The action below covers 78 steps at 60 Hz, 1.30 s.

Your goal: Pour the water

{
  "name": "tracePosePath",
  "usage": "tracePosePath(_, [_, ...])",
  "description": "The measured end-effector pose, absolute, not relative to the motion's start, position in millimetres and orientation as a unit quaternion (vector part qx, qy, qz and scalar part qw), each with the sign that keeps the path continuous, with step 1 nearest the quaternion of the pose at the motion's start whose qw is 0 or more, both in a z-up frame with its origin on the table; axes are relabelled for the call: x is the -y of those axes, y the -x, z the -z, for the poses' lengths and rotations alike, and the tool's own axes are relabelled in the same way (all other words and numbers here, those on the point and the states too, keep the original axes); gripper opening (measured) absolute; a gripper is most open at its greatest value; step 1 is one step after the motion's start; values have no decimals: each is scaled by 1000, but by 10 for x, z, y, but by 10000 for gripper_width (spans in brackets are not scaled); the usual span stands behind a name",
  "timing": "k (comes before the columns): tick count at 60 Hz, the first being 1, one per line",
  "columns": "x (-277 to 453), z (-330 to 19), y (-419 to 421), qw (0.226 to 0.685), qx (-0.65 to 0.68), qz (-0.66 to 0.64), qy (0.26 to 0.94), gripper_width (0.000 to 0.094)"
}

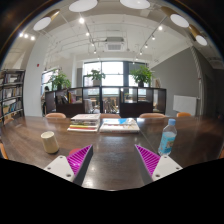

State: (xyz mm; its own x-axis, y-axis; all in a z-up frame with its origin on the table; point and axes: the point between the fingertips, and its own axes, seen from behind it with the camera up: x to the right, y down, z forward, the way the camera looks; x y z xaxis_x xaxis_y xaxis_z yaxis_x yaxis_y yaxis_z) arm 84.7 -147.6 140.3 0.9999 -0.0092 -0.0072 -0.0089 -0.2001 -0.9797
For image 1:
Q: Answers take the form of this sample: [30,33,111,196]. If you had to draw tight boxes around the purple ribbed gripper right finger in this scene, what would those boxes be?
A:
[135,145,182,185]

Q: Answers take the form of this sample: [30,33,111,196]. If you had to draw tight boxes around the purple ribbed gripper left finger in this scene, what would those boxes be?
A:
[44,145,93,186]

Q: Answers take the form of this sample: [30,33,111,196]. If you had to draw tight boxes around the clear plastic water bottle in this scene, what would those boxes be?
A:
[158,119,177,156]

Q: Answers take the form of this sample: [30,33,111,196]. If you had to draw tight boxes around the red round coaster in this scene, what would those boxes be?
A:
[69,148,81,155]

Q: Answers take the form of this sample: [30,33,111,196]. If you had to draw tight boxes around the cream paper cup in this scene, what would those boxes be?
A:
[41,131,59,154]

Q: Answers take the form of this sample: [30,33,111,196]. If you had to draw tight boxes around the stack of books left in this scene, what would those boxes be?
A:
[68,114,100,132]

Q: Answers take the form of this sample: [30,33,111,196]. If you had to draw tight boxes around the orange chair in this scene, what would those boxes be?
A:
[139,113,166,118]
[100,113,121,119]
[45,113,66,119]
[176,112,191,117]

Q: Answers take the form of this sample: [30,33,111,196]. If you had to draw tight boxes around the orange chair far left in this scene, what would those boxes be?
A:
[45,113,66,119]

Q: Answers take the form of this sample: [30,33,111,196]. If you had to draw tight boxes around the orange chair far right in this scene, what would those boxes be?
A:
[176,112,191,117]

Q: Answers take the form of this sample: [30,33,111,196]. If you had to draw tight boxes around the orange chair middle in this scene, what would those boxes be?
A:
[100,113,121,119]

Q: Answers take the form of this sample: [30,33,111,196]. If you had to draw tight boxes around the white whiteboard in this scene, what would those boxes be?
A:
[173,95,197,116]

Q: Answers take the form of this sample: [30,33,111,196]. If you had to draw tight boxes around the black room divider shelf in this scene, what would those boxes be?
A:
[45,86,166,118]

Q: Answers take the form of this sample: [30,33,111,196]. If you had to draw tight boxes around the person in background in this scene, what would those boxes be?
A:
[41,86,49,116]

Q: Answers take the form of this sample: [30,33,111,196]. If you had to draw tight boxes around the potted plant left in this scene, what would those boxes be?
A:
[49,71,71,90]

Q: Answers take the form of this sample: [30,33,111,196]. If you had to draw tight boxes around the potted plant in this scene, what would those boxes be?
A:
[49,71,71,90]
[130,65,153,87]
[87,69,106,86]

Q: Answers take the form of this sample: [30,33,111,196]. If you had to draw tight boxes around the potted plant right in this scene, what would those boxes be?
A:
[130,65,153,87]

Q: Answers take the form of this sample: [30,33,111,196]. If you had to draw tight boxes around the potted plant middle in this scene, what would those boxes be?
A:
[87,69,106,86]

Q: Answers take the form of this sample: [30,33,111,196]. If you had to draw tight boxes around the ceiling air conditioner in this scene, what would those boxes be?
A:
[105,37,124,51]

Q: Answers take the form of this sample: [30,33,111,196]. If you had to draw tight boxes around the bookshelf at left wall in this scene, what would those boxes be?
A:
[0,69,25,127]

